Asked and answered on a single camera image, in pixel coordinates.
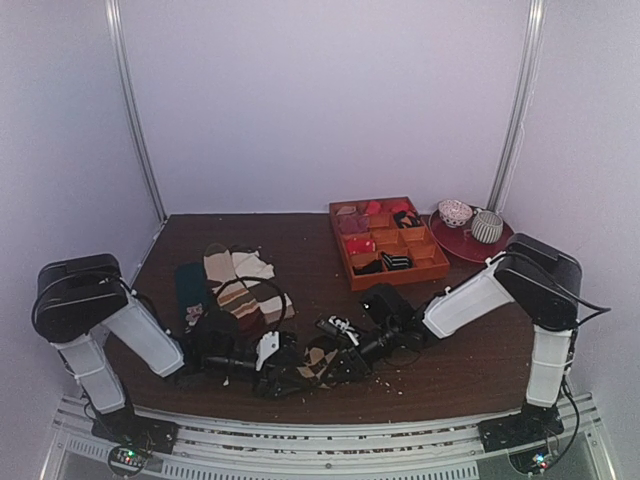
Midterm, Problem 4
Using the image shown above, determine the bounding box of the brown argyle sock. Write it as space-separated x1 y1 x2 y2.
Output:
297 336 339 389

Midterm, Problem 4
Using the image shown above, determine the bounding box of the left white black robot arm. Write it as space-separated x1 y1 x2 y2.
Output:
31 245 309 444

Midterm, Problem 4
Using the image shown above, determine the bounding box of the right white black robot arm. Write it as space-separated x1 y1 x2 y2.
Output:
317 233 582 442

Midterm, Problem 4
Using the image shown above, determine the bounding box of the striped beige brown sock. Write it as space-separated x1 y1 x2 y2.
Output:
203 243 295 336

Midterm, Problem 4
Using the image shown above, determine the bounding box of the black white striped rolled sock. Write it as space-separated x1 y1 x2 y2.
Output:
380 252 414 271

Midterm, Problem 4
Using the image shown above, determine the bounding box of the wooden compartment tray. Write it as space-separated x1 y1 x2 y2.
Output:
329 196 450 291

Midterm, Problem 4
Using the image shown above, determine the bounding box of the dark teal cartoon sock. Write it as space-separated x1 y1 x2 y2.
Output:
174 263 209 332

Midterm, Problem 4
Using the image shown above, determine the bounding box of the purple rolled sock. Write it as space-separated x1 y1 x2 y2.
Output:
337 214 369 235

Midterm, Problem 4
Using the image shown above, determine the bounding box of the red round plate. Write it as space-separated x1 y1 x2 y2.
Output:
427 211 514 264

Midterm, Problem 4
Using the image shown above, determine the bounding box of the black red rolled sock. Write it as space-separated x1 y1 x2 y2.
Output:
393 210 422 229

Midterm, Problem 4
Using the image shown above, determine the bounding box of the dotted white bowl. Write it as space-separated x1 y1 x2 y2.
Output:
438 199 474 228

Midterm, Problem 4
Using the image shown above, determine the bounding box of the striped white cup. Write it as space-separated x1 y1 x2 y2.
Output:
471 209 504 244

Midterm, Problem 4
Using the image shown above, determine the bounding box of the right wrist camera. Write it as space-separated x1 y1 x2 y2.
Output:
360 283 415 326

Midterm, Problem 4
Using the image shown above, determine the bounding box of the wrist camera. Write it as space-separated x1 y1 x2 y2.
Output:
360 283 415 326
191 310 239 367

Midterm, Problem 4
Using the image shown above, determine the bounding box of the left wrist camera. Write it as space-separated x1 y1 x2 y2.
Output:
191 310 239 367

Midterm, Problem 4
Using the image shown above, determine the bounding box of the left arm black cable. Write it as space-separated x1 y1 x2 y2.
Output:
194 275 287 341

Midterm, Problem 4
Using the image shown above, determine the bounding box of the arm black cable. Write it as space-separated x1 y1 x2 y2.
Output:
194 275 287 341
549 284 612 471

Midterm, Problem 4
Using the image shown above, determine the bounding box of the aluminium front rail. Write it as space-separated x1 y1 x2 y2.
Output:
36 394 622 479

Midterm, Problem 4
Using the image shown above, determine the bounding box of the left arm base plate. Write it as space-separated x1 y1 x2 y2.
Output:
91 408 178 454

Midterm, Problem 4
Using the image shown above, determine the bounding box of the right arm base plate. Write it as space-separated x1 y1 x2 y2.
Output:
478 404 564 453

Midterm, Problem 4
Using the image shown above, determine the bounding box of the right aluminium frame post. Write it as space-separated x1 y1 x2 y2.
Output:
487 0 547 214

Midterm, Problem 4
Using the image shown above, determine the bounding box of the aluminium frame post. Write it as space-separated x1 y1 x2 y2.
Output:
105 0 168 224
487 0 547 214

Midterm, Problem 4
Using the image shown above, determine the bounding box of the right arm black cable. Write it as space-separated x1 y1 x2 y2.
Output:
549 284 612 471

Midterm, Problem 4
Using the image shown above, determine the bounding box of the left aluminium frame post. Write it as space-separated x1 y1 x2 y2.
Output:
105 0 168 224

